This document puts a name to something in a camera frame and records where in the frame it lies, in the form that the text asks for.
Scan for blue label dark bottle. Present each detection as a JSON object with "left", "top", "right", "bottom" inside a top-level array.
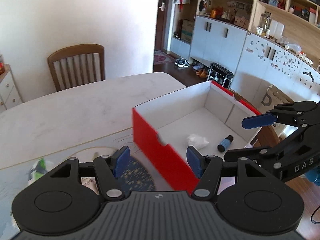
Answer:
[{"left": 217, "top": 135, "right": 234, "bottom": 153}]

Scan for white plastic bag with packet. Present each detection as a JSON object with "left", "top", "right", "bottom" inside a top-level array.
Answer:
[{"left": 28, "top": 158, "right": 50, "bottom": 185}]

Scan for red white cardboard box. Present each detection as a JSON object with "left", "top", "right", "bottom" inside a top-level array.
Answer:
[{"left": 132, "top": 81, "right": 259, "bottom": 193}]

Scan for black shoe rack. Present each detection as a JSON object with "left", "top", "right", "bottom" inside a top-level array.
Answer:
[{"left": 207, "top": 62, "right": 234, "bottom": 89}]

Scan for grey sneakers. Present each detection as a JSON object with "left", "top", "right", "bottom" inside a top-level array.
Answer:
[{"left": 175, "top": 57, "right": 190, "bottom": 68}]

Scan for wooden chair behind table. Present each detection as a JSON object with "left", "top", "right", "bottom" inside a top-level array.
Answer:
[{"left": 47, "top": 43, "right": 106, "bottom": 92}]

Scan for red patterned floor rug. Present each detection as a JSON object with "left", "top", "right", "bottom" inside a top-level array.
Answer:
[{"left": 153, "top": 50, "right": 176, "bottom": 65}]

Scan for white sideboard cabinet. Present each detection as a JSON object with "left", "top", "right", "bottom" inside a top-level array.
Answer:
[{"left": 0, "top": 62, "right": 22, "bottom": 113}]

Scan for dark wooden door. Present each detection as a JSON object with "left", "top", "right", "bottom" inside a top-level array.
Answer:
[{"left": 154, "top": 0, "right": 169, "bottom": 52}]

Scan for white blue wall cabinets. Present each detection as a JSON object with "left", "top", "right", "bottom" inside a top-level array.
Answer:
[{"left": 179, "top": 0, "right": 319, "bottom": 106}]

